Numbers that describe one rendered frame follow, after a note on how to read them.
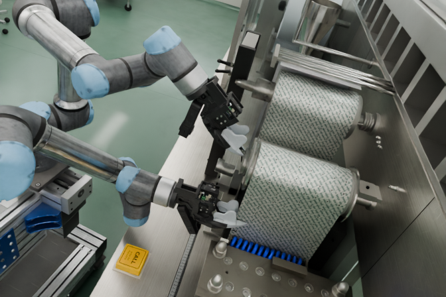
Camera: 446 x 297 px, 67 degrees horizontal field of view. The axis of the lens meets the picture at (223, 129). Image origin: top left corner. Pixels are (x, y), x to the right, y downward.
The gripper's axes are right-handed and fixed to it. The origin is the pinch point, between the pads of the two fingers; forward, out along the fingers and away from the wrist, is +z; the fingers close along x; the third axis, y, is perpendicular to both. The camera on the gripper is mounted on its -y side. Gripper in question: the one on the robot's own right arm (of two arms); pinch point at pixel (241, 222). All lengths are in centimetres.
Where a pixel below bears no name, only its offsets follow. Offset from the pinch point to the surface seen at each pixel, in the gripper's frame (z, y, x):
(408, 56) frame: 31, 44, 39
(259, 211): 3.3, 6.5, -0.3
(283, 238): 12.2, -0.5, -0.2
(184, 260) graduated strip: -11.9, -19.0, -4.3
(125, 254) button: -28.1, -16.6, -9.9
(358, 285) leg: 48, -27, 13
